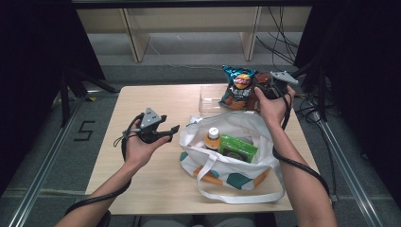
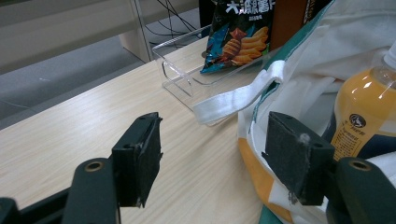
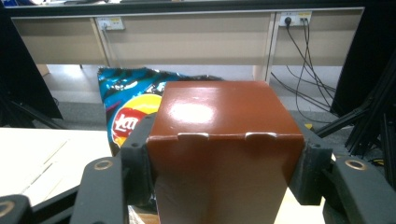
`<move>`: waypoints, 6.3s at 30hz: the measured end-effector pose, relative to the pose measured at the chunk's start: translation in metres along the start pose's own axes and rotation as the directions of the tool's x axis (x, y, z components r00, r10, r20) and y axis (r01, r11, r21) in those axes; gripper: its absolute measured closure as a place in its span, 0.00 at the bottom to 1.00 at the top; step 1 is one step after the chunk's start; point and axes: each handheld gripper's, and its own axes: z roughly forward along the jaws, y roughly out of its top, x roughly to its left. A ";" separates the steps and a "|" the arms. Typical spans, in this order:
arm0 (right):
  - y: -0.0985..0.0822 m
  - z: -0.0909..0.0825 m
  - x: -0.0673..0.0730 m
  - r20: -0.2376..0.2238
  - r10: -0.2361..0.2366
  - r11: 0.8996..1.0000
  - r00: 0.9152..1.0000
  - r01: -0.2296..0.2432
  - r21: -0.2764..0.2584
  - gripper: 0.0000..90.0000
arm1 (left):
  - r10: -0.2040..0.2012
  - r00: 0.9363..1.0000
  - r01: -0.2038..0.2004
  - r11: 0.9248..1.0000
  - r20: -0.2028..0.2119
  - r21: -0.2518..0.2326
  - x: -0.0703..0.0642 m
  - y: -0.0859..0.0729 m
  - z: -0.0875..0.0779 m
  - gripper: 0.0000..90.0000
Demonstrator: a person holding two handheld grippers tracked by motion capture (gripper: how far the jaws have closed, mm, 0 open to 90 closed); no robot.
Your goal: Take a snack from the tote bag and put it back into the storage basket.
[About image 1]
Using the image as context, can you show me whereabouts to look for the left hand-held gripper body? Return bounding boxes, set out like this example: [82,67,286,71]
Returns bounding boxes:
[136,107,164,146]

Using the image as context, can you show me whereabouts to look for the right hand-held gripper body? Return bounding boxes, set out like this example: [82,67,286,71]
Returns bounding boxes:
[264,70,299,100]

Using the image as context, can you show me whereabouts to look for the blue chips bag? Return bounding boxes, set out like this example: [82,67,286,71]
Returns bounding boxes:
[219,64,257,112]

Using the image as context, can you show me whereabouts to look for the orange bottle with white cap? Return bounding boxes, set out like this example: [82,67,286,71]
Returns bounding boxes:
[203,127,221,151]

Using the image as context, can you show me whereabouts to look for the clear plastic box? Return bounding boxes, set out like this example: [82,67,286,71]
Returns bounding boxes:
[198,84,263,115]

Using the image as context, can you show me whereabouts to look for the green snack packet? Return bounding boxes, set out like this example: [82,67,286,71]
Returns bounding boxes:
[218,133,259,164]

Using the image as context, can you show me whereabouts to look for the white patterned tote bag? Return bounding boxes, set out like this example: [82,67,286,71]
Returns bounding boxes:
[178,111,287,204]

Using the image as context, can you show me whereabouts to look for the person's right hand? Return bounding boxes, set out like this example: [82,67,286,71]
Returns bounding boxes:
[253,84,297,128]

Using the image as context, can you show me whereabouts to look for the person's left hand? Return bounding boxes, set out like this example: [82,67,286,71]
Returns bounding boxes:
[124,119,171,172]

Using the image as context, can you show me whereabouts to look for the black tripod stand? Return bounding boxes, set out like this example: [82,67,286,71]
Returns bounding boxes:
[60,67,120,127]
[291,60,329,122]

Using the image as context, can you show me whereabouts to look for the black curtain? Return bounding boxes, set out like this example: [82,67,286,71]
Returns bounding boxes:
[294,0,401,206]
[0,0,107,197]

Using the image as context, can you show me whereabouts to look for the tangled black floor cables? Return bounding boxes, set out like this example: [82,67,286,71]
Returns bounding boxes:
[292,91,325,124]

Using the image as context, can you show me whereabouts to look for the hanging black cable bundle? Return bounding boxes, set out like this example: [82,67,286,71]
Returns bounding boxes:
[254,6,301,74]

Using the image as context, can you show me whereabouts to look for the thin pale floor cable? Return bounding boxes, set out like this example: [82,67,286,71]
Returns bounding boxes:
[148,41,225,71]

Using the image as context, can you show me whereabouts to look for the right hand-held gripper cable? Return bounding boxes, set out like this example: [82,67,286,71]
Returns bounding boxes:
[272,91,331,197]

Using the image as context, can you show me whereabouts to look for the hand-held gripper cable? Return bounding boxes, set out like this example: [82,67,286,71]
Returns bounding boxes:
[64,113,145,216]
[272,91,331,197]

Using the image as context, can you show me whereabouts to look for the left hand-held gripper cable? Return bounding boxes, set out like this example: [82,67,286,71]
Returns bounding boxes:
[64,113,145,216]

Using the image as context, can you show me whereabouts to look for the metal floor rail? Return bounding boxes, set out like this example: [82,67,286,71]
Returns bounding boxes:
[8,94,86,227]
[315,113,384,227]

